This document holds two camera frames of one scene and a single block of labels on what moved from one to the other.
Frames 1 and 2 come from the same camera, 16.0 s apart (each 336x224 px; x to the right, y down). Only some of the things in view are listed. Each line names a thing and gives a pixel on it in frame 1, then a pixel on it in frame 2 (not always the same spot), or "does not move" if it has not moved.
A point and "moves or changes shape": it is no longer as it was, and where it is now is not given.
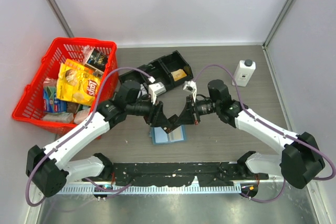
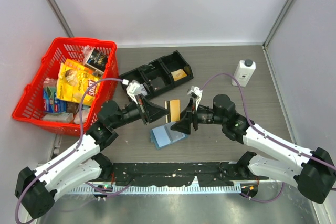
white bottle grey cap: [243, 73] does not move
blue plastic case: [159, 136] moves or changes shape
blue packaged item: [51, 104] does not move
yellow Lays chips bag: [77, 83] does not move
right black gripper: [189, 116] → [184, 124]
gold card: [178, 74] does not move
